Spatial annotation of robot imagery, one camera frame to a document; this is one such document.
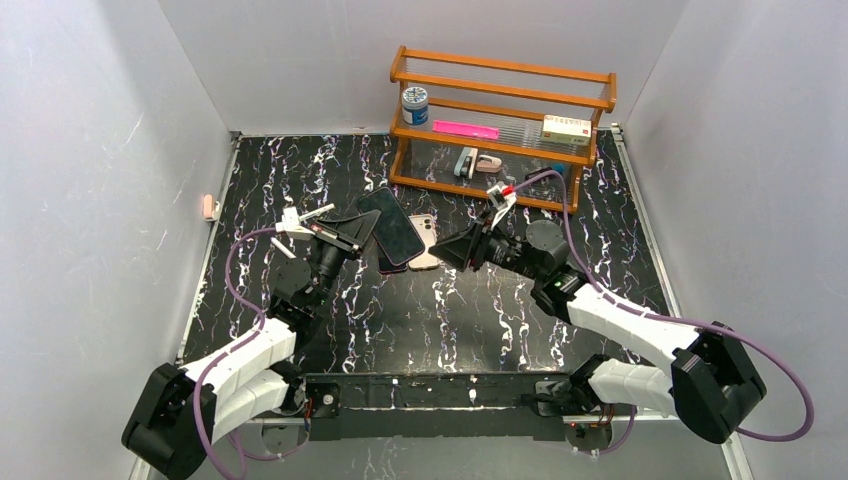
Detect beige phone case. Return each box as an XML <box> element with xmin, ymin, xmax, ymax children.
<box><xmin>408</xmin><ymin>214</ymin><xmax>441</xmax><ymax>271</ymax></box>

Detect phone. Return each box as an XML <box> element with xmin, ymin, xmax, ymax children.
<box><xmin>356</xmin><ymin>187</ymin><xmax>425</xmax><ymax>266</ymax></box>
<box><xmin>377</xmin><ymin>249</ymin><xmax>408</xmax><ymax>275</ymax></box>

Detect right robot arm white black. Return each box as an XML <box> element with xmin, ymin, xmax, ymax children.
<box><xmin>429</xmin><ymin>220</ymin><xmax>767</xmax><ymax>444</ymax></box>

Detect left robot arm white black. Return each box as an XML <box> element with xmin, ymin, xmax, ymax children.
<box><xmin>121</xmin><ymin>206</ymin><xmax>381</xmax><ymax>479</ymax></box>

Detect white marker pen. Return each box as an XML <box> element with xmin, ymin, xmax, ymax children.
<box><xmin>299</xmin><ymin>203</ymin><xmax>335</xmax><ymax>222</ymax></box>

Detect purple tipped marker pen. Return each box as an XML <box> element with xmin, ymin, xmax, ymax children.
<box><xmin>270</xmin><ymin>237</ymin><xmax>296</xmax><ymax>259</ymax></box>

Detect pink tape dispenser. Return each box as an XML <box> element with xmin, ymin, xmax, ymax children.
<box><xmin>475</xmin><ymin>154</ymin><xmax>502</xmax><ymax>174</ymax></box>

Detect grey stapler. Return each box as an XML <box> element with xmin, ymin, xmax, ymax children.
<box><xmin>453</xmin><ymin>147</ymin><xmax>478</xmax><ymax>180</ymax></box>

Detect black blue marker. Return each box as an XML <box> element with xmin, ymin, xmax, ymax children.
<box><xmin>524</xmin><ymin>164</ymin><xmax>567</xmax><ymax>182</ymax></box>

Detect pink flat ruler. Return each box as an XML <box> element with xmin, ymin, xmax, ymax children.
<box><xmin>432</xmin><ymin>120</ymin><xmax>500</xmax><ymax>140</ymax></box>

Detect orange wooden shelf rack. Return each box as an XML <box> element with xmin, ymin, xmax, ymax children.
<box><xmin>389</xmin><ymin>46</ymin><xmax>618</xmax><ymax>213</ymax></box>

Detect white red medicine box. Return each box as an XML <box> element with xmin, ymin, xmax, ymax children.
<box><xmin>540</xmin><ymin>115</ymin><xmax>593</xmax><ymax>146</ymax></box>

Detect white blue jar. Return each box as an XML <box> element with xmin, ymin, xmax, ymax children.
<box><xmin>400</xmin><ymin>86</ymin><xmax>429</xmax><ymax>126</ymax></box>

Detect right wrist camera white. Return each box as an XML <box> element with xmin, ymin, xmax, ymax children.
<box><xmin>486</xmin><ymin>182</ymin><xmax>517</xmax><ymax>228</ymax></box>

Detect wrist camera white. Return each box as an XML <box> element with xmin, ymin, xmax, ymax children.
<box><xmin>274</xmin><ymin>207</ymin><xmax>314</xmax><ymax>241</ymax></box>
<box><xmin>486</xmin><ymin>182</ymin><xmax>517</xmax><ymax>228</ymax></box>

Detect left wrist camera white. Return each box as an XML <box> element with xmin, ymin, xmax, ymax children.
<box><xmin>274</xmin><ymin>207</ymin><xmax>314</xmax><ymax>241</ymax></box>

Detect pink wall hook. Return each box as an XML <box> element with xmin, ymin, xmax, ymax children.
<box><xmin>202</xmin><ymin>194</ymin><xmax>221</xmax><ymax>222</ymax></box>

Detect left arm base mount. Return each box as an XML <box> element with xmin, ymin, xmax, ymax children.
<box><xmin>247</xmin><ymin>378</ymin><xmax>341</xmax><ymax>457</ymax></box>

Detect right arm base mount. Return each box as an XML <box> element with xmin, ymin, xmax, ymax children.
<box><xmin>520</xmin><ymin>380</ymin><xmax>638</xmax><ymax>457</ymax></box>

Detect aluminium frame rail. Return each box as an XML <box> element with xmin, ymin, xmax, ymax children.
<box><xmin>129</xmin><ymin>374</ymin><xmax>757</xmax><ymax>480</ymax></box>

